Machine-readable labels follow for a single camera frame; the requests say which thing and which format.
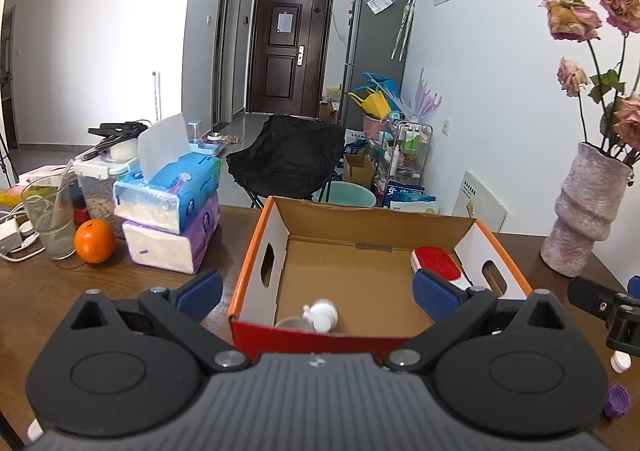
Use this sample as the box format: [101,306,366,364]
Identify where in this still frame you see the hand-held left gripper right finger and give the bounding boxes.
[382,269,568,374]

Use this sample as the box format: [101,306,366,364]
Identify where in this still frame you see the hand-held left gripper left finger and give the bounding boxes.
[70,269,251,374]

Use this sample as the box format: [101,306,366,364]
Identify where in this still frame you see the red and white lint brush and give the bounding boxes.
[410,246,473,289]

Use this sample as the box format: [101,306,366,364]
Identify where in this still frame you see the red cardboard box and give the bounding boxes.
[228,196,533,362]

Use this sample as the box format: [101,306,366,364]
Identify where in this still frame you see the purple ribbed lid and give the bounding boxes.
[603,383,632,420]

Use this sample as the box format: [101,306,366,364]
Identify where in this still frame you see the small white bottle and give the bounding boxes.
[301,299,340,334]

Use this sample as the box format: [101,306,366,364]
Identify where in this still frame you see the purple tissue pack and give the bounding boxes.
[121,191,221,275]

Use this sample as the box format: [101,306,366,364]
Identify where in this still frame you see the pink speckled vase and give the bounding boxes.
[540,142,633,278]

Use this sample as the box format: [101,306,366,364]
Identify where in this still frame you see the blue and white packs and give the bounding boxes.
[384,180,441,214]

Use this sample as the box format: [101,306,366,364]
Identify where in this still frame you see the white leaning board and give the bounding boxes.
[454,170,509,234]

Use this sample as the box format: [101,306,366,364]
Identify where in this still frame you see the blue tissue pack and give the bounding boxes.
[113,113,222,235]

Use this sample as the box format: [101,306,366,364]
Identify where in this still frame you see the orange fruit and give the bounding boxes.
[74,219,117,265]

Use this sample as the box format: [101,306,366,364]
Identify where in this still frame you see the teal waste bin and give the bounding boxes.
[314,181,377,209]

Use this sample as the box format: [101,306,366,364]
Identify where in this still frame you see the clear food storage container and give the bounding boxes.
[74,151,141,239]

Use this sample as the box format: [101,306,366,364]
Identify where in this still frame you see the small brown cardboard box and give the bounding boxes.
[343,154,377,190]

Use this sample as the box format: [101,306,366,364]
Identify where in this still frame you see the pet water dispenser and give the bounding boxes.
[188,119,223,155]

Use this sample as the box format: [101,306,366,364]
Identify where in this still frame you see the black folding chair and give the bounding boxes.
[226,115,347,209]

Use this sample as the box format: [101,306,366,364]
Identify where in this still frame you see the clear glass cup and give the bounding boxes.
[21,174,77,261]

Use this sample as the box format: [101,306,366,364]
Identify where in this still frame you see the pink bucket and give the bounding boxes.
[362,112,388,139]

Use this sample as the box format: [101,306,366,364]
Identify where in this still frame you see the black folded stand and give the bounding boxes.
[87,121,151,154]

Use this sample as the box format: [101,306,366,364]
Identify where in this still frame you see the yellow dustpan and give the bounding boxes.
[348,88,393,118]

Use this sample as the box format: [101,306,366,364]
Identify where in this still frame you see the white power adapter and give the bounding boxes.
[0,218,22,256]

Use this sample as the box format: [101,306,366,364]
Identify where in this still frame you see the blue dustpan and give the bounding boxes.
[362,72,403,102]

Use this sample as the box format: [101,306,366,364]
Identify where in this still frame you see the dark brown entrance door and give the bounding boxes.
[245,0,335,119]

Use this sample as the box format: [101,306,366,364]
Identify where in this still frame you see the grey refrigerator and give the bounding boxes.
[340,0,413,126]

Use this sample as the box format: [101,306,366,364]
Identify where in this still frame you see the clear folded umbrella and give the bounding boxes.
[391,0,416,62]

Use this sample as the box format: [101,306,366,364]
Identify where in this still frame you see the dried pink roses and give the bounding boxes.
[539,0,640,166]

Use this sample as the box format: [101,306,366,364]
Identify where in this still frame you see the metal wire cart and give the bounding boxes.
[377,121,434,196]

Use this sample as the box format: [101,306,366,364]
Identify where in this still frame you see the white charging cables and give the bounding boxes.
[0,208,47,263]

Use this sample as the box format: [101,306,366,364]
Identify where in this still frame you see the purple wall decoration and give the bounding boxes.
[412,67,443,124]

